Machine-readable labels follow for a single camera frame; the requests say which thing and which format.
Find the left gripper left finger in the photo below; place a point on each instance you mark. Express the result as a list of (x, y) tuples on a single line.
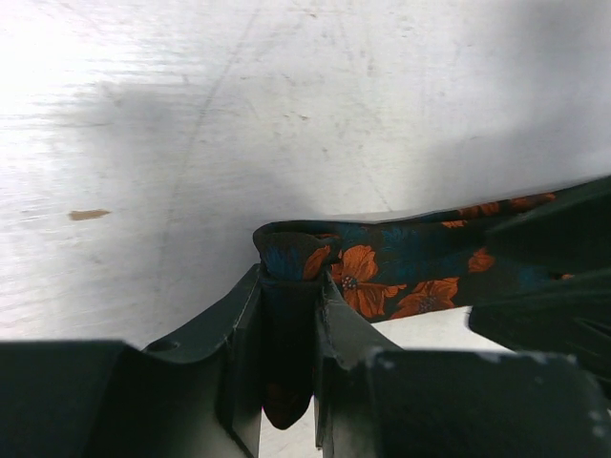
[(211, 400)]

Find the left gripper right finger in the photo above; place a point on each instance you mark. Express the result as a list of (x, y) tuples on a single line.
[(343, 341)]

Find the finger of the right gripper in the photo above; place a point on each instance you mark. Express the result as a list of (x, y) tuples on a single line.
[(569, 314)]

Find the black orange floral necktie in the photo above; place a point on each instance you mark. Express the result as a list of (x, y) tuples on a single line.
[(383, 271)]

